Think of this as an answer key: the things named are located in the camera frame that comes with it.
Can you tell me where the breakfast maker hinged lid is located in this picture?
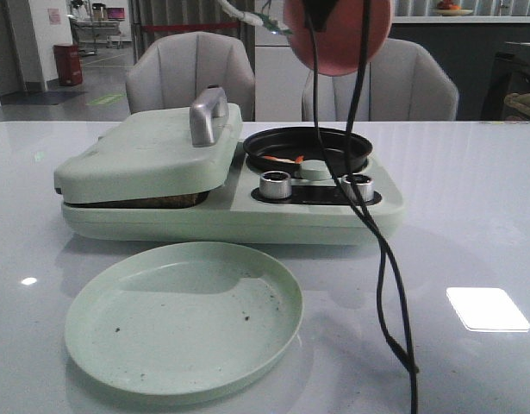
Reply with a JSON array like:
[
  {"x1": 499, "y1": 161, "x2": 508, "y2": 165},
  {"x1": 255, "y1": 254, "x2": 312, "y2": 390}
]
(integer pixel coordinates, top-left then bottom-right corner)
[{"x1": 53, "y1": 87, "x2": 242, "y2": 206}]

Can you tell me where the pink bowl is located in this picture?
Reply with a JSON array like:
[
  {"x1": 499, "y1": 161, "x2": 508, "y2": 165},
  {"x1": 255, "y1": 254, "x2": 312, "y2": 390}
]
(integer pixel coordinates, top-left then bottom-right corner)
[{"x1": 283, "y1": 0, "x2": 393, "y2": 77}]

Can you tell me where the mint green breakfast maker base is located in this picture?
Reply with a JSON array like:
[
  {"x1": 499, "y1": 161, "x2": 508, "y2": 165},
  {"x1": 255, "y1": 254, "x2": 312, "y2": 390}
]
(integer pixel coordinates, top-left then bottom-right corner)
[{"x1": 60, "y1": 136, "x2": 406, "y2": 246}]

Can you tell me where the shrimp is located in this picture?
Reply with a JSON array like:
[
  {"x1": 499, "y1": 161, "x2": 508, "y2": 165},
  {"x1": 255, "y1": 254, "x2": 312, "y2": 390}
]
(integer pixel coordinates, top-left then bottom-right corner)
[{"x1": 263, "y1": 155, "x2": 304, "y2": 164}]

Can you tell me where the left silver control knob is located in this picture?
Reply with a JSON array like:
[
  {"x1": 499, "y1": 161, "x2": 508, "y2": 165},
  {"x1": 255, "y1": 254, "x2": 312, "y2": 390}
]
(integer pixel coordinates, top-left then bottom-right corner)
[{"x1": 259, "y1": 171, "x2": 292, "y2": 200}]

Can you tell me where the silver control knob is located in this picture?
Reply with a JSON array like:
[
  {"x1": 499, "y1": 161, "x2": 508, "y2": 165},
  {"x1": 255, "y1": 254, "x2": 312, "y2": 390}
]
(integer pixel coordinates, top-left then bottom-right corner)
[
  {"x1": 259, "y1": 171, "x2": 292, "y2": 200},
  {"x1": 340, "y1": 173, "x2": 375, "y2": 203}
]

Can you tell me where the black round frying pan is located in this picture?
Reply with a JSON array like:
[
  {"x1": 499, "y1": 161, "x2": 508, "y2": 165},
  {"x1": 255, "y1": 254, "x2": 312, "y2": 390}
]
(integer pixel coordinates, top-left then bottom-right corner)
[{"x1": 243, "y1": 126, "x2": 346, "y2": 177}]

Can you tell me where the right silver control knob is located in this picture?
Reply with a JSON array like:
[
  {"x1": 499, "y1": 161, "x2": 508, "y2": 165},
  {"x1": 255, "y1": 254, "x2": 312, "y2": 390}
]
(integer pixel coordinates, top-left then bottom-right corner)
[{"x1": 340, "y1": 173, "x2": 375, "y2": 203}]

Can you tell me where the white refrigerator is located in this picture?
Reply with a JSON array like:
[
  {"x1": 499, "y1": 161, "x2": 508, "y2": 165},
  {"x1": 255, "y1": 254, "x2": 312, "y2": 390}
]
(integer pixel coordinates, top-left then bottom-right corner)
[{"x1": 254, "y1": 27, "x2": 309, "y2": 122}]

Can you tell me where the mint green plate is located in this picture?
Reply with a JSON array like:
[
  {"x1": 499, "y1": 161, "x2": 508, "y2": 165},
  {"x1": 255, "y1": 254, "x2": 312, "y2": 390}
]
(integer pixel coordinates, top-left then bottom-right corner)
[{"x1": 65, "y1": 241, "x2": 303, "y2": 404}]

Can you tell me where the left grey upholstered chair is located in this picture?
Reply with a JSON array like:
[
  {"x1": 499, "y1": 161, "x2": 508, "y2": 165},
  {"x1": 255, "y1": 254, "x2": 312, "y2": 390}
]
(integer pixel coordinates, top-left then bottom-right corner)
[{"x1": 126, "y1": 31, "x2": 255, "y2": 121}]

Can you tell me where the grey upholstered chair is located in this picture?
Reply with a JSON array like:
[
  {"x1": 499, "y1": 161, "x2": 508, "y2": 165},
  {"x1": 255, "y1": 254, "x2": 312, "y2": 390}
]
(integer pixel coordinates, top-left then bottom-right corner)
[
  {"x1": 302, "y1": 38, "x2": 459, "y2": 122},
  {"x1": 126, "y1": 31, "x2": 255, "y2": 121}
]

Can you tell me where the right grey upholstered chair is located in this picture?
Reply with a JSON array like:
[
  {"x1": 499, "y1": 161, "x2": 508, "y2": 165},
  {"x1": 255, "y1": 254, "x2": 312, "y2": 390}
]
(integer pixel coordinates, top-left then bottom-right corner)
[{"x1": 302, "y1": 38, "x2": 459, "y2": 122}]

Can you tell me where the red bin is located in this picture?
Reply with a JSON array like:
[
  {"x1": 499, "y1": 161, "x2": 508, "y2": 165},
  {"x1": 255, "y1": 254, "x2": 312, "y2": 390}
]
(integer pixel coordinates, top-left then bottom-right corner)
[{"x1": 53, "y1": 44, "x2": 83, "y2": 86}]

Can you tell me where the fruit bowl on counter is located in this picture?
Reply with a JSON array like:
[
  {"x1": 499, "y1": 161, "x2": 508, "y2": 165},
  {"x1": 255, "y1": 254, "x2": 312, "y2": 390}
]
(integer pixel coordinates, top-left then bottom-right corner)
[{"x1": 433, "y1": 0, "x2": 474, "y2": 16}]

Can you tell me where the dark grey sideboard counter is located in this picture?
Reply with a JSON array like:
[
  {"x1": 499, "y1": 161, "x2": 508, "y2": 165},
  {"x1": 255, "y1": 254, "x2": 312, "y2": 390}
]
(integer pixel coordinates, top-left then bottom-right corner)
[{"x1": 390, "y1": 16, "x2": 530, "y2": 121}]

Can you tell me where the beige cushion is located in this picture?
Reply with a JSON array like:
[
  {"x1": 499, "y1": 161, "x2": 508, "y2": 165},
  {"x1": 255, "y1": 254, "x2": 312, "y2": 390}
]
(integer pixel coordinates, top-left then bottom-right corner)
[{"x1": 504, "y1": 93, "x2": 530, "y2": 121}]

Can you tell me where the black cable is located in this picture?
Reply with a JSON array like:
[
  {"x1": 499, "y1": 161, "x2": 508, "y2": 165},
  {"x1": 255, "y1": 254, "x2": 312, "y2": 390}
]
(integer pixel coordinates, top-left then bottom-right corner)
[
  {"x1": 302, "y1": 0, "x2": 420, "y2": 374},
  {"x1": 345, "y1": 0, "x2": 420, "y2": 414}
]

